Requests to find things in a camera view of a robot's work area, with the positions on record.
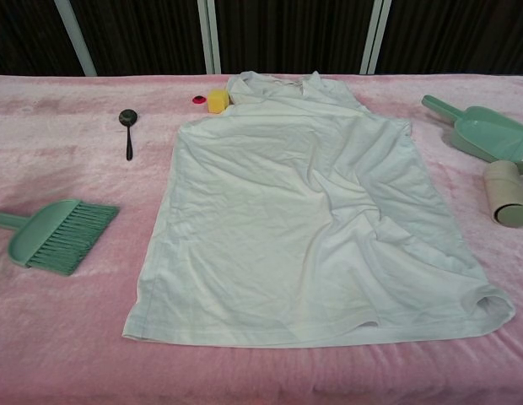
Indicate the green lint roller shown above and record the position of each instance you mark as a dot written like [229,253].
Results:
[504,190]

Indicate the white sleeveless shirt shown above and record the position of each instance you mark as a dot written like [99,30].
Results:
[265,219]

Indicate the green hand brush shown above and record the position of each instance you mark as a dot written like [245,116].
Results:
[46,236]

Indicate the yellow block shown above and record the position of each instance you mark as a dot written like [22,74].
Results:
[218,101]

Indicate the red bottle cap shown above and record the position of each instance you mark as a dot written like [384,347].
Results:
[198,100]

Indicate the metal spoon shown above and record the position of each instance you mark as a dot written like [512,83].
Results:
[127,117]

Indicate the pink fleece table cloth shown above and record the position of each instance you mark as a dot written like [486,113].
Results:
[76,337]

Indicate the green plastic dustpan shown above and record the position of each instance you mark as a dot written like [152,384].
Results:
[489,133]

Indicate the white partition post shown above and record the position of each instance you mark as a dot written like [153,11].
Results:
[210,38]
[76,38]
[375,38]

